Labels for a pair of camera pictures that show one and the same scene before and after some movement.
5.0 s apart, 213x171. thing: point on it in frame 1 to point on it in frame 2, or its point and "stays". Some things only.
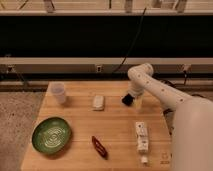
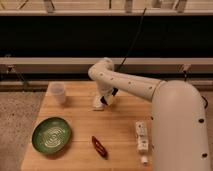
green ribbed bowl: x=51 y=135 stays
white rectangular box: x=142 y=137 stays
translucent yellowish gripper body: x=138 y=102 to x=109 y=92
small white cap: x=144 y=159 stays
